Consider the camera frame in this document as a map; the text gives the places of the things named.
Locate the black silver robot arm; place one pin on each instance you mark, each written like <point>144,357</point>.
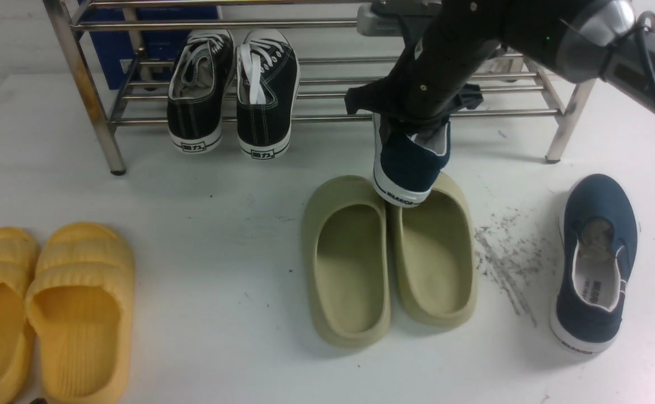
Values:
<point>578,40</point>

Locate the right black canvas sneaker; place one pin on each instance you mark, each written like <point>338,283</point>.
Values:
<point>268,78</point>

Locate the black canvas sneaker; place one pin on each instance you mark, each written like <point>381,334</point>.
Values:
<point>202,72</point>
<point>268,78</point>

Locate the olive green slipper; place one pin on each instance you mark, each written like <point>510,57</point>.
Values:
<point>344,249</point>
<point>435,261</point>

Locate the navy slip-on shoe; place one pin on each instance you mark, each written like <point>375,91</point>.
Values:
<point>599,237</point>
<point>406,166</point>

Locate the right yellow slipper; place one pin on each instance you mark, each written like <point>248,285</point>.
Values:
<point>80,304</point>

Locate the left black canvas sneaker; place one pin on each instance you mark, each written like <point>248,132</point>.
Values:
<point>202,72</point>

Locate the blue box behind rack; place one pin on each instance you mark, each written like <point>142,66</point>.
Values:
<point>114,49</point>

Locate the right olive green slipper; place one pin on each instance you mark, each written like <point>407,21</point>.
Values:
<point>435,261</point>

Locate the stainless steel shoe rack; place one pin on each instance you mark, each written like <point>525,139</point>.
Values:
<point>69,29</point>

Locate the left olive green slipper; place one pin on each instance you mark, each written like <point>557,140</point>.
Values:
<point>344,249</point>

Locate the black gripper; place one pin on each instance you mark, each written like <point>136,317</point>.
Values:
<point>416,95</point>

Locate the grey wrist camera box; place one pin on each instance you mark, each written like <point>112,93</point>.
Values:
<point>385,19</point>

